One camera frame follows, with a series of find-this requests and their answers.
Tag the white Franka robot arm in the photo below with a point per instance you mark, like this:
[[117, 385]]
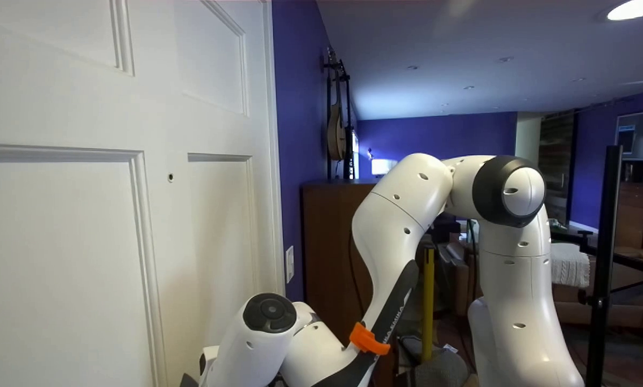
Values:
[[515, 301]]

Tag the brown wooden cabinet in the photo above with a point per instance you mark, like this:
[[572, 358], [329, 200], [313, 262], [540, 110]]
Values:
[[328, 244]]

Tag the white panelled door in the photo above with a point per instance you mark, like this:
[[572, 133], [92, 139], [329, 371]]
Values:
[[84, 251]]

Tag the white glowing screen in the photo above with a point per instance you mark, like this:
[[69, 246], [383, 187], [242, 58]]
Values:
[[380, 167]]

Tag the dark tall bookshelf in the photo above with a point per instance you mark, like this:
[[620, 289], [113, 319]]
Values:
[[557, 164]]

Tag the white cloth covered table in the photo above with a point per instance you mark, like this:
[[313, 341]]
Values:
[[572, 265]]

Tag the black metal stand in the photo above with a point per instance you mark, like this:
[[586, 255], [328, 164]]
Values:
[[607, 217]]

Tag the round ceiling light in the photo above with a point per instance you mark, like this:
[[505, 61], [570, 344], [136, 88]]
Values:
[[634, 10]]

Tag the white light switch plate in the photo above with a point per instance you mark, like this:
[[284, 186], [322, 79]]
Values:
[[288, 264]]

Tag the black camera on stand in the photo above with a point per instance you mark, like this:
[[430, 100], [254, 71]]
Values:
[[445, 228]]

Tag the grey stand base plate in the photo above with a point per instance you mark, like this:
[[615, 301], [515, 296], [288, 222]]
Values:
[[440, 367]]

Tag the glass fronted wall cabinet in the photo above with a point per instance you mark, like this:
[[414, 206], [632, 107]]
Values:
[[638, 134]]

